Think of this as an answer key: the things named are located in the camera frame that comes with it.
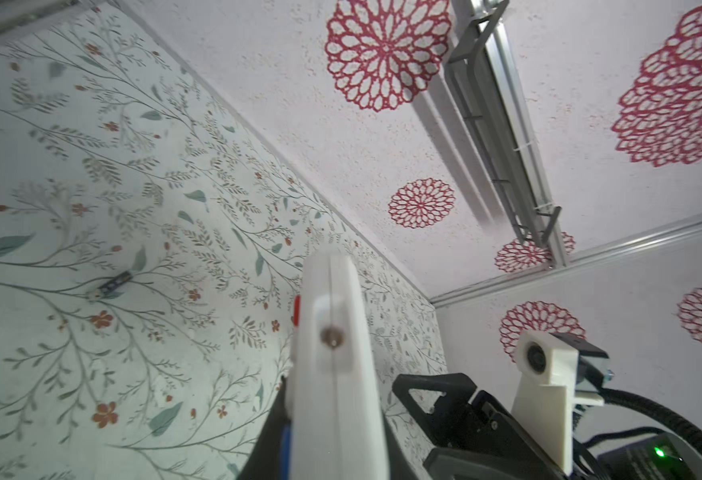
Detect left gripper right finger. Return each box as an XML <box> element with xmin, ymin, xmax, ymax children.
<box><xmin>382</xmin><ymin>414</ymin><xmax>418</xmax><ymax>480</ymax></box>

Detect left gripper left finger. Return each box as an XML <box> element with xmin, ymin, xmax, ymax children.
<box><xmin>237</xmin><ymin>377</ymin><xmax>291</xmax><ymax>480</ymax></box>

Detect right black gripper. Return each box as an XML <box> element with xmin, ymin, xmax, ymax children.
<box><xmin>392</xmin><ymin>373</ymin><xmax>567</xmax><ymax>479</ymax></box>

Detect white remote control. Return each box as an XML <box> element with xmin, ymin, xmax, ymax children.
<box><xmin>281</xmin><ymin>251</ymin><xmax>390</xmax><ymax>479</ymax></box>

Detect black AAA battery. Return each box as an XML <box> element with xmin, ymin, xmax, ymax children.
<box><xmin>86</xmin><ymin>271</ymin><xmax>133</xmax><ymax>302</ymax></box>

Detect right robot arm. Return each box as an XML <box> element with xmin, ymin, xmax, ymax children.
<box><xmin>392</xmin><ymin>374</ymin><xmax>702</xmax><ymax>479</ymax></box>

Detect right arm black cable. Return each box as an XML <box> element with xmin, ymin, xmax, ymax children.
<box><xmin>578</xmin><ymin>386</ymin><xmax>702</xmax><ymax>480</ymax></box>

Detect dark grey wall shelf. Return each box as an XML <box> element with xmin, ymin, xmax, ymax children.
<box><xmin>445</xmin><ymin>1</ymin><xmax>569</xmax><ymax>268</ymax></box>

